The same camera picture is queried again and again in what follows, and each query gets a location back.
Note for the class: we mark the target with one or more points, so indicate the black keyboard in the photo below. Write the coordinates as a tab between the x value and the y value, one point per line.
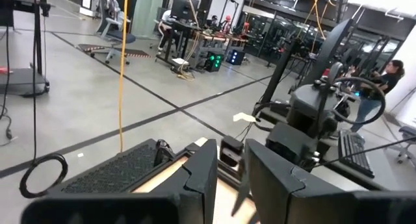
356	154

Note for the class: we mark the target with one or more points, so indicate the green curtain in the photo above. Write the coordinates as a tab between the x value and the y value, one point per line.
148	13

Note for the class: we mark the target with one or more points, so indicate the black perforated computer case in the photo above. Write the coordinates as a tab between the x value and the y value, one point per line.
110	172

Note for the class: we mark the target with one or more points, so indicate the computer with green lights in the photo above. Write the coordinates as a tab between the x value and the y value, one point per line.
214	61

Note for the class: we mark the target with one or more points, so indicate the person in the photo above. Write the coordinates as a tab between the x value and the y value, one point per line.
167	26
386	81

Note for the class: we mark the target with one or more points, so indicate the grey office chair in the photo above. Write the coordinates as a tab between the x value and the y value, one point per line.
117	35
408	133

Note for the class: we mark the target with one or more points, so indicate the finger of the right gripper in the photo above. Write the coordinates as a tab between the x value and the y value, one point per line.
241	191

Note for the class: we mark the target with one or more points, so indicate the black equipment stand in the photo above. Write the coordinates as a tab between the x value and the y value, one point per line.
19	81

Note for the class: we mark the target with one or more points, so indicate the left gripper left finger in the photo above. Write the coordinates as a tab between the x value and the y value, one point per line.
201	175

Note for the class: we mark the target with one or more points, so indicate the computer with blue lights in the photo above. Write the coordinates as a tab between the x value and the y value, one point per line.
235	56

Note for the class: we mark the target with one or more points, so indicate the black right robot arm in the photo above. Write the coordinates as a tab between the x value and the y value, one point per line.
308	107

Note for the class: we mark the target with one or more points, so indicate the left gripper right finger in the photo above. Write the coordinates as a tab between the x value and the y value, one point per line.
269	178

